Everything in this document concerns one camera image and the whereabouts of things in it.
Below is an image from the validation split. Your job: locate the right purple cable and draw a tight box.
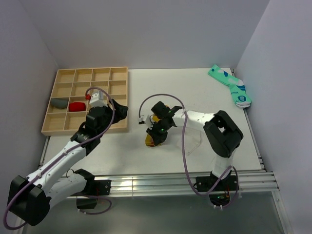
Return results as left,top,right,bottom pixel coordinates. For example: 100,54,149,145
138,94,241,208

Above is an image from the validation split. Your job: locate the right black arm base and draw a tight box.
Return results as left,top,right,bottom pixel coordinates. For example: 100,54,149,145
195,174,239,205

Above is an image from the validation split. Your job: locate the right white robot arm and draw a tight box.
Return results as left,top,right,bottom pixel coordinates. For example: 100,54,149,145
140,101,243,190

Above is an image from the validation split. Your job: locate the aluminium rail frame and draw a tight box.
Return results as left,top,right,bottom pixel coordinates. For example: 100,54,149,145
28,69,293,234

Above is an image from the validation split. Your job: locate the mint green patterned sock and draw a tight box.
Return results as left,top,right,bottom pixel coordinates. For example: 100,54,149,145
208,65,252,109

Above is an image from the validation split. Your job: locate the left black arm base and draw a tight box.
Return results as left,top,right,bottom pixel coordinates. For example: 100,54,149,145
74,179,111,210

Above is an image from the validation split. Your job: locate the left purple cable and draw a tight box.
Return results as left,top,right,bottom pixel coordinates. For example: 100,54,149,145
4,87,120,230

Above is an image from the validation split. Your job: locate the wooden compartment tray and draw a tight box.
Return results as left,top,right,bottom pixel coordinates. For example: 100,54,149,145
41,67,128,136

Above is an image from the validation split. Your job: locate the rolled grey sock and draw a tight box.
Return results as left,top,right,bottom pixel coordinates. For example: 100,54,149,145
50,98,69,110

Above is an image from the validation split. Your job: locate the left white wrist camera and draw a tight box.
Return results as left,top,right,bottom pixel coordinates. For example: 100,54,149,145
85,91,107,108

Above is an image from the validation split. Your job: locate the yellow sock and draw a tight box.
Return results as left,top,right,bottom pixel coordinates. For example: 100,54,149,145
145,101,172,147

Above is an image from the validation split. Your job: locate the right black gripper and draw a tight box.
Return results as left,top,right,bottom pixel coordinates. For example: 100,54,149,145
146,121,171,146

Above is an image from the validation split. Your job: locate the rolled red sock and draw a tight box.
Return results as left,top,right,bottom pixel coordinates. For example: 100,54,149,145
68,102,86,112

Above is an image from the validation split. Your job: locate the purple cable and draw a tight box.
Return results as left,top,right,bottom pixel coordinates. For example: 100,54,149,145
138,94,241,208
4,87,120,230

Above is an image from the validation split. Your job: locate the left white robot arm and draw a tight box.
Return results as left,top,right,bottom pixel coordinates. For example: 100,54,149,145
4,99,128,226

